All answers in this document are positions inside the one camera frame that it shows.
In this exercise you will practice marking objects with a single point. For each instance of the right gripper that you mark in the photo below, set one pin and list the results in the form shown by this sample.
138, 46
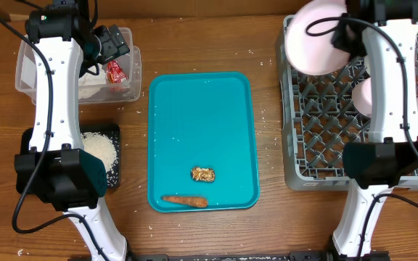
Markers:
343, 42

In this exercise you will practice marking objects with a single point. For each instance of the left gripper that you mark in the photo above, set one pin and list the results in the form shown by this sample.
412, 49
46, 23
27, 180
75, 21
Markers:
115, 45

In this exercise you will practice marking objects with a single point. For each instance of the red snack wrapper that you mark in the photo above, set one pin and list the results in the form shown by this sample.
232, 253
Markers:
115, 74

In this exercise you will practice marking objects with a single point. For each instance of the large white plate with rice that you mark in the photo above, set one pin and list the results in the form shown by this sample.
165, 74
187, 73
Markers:
314, 55

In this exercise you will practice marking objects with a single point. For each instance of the white tissue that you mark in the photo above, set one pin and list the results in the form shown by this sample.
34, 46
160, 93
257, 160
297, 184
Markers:
91, 84

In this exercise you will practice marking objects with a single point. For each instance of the small white bowl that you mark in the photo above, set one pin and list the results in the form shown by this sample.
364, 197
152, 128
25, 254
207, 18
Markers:
362, 97

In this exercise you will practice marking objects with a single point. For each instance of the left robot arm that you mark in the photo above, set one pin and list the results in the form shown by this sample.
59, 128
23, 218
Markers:
67, 44

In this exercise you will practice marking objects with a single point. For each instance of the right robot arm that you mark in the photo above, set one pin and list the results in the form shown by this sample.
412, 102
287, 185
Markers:
388, 31

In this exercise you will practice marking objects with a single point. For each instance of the clear plastic waste bin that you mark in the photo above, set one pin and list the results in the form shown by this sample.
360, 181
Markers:
25, 75

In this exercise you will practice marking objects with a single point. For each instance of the black plastic tray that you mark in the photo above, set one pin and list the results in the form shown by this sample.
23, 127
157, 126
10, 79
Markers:
111, 130

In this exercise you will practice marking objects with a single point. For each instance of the brown cardboard backdrop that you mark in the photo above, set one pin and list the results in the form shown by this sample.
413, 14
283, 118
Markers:
116, 9

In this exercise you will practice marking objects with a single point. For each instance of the pile of white rice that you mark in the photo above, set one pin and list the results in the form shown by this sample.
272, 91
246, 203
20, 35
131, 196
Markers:
101, 147

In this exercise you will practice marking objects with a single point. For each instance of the teal plastic serving tray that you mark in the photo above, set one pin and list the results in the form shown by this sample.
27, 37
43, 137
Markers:
202, 120

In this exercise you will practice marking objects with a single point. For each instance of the walnut food scrap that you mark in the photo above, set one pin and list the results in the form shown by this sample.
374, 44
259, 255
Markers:
203, 174

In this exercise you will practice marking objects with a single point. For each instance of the carrot piece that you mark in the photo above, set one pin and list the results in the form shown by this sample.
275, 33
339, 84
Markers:
192, 201

